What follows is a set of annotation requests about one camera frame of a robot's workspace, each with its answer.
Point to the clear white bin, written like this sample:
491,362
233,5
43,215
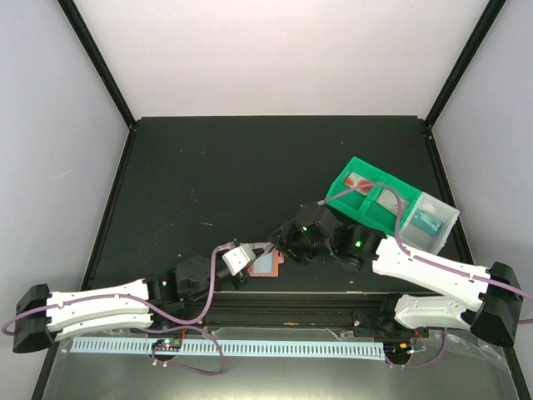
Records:
416,238

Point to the black corner frame post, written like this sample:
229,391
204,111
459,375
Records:
85,37
478,34

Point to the teal card in clear bin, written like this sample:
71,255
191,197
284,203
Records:
426,222

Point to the green bin with red card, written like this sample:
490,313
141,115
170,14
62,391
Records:
352,203

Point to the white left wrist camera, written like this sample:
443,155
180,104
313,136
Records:
237,258

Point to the black corner frame post left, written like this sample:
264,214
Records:
85,37

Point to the black corner frame post right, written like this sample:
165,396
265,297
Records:
478,34

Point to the green middle bin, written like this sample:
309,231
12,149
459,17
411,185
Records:
381,208

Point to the right controller circuit board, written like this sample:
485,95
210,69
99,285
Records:
403,349

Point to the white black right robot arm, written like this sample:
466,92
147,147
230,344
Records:
481,300

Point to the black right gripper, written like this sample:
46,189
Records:
285,242

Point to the left controller circuit board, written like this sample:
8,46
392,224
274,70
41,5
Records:
167,345

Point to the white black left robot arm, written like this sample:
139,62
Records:
182,296

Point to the white VIP card in bin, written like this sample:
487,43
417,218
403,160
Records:
388,200

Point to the red white april card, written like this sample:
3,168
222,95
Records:
355,180

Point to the white slotted cable duct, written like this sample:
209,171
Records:
232,348

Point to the pink leather card holder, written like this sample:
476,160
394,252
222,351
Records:
267,265

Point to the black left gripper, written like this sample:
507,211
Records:
242,277

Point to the controller circuit board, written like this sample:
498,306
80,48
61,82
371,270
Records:
167,345
403,349

